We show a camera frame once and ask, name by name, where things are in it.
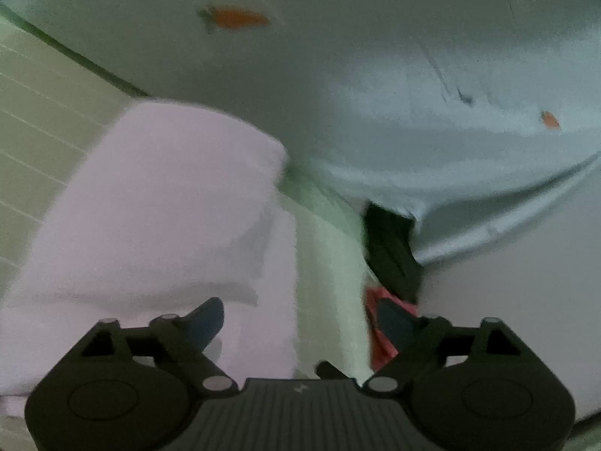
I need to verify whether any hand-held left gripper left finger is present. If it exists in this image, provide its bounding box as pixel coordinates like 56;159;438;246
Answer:
56;297;238;393

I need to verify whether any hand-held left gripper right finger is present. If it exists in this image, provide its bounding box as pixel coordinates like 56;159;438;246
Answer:
364;301;536;393

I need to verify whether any white garment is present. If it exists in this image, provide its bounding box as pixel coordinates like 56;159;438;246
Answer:
0;98;302;416

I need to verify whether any red cloth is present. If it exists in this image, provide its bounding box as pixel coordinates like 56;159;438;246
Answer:
364;286;421;373

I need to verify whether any black object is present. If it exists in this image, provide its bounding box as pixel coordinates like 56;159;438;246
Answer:
363;201;424;304

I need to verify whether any pale blue printed blanket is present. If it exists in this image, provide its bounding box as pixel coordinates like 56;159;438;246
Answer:
0;0;601;268

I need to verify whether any green grid mat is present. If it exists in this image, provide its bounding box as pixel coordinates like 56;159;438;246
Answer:
0;4;379;386

